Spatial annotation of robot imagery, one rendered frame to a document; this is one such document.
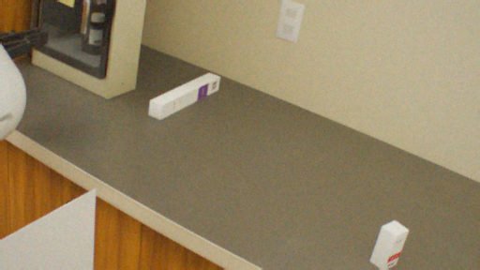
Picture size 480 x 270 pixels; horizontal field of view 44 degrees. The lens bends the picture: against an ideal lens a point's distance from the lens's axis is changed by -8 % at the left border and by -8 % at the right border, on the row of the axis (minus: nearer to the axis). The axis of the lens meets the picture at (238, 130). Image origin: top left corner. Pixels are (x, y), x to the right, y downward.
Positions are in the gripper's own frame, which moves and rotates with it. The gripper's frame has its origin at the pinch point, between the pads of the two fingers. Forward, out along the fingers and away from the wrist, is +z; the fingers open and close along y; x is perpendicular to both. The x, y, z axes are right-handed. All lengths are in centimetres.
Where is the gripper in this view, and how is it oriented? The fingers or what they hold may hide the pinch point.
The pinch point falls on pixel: (32, 37)
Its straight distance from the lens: 145.0
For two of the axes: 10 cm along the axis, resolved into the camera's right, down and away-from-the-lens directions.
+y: -8.2, -3.8, 4.2
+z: 5.4, -2.9, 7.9
